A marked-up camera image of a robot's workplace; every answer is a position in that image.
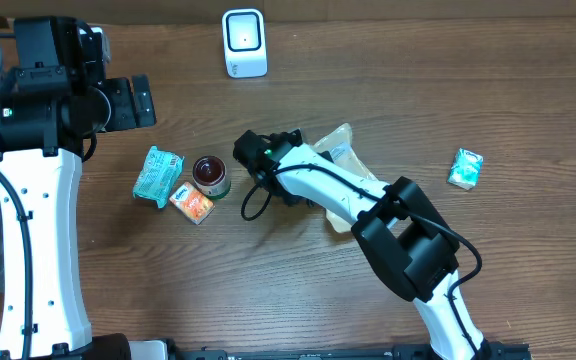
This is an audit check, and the green wet wipes pack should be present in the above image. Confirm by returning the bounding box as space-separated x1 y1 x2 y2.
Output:
132 146 184 209

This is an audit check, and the beige paper pouch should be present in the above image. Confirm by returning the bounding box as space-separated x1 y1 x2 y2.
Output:
312 122 380 234

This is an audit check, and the orange tissue pack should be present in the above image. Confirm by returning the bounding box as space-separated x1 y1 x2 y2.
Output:
169 182 215 225

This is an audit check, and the teal tissue pack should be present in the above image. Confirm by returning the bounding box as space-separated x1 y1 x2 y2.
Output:
447 148 484 190

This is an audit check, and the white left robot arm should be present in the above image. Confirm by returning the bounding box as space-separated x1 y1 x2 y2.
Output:
0 67 156 359

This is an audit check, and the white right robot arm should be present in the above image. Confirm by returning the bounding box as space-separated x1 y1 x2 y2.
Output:
233 130 490 359

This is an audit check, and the white barcode scanner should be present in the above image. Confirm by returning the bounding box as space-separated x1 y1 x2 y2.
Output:
222 8 268 78

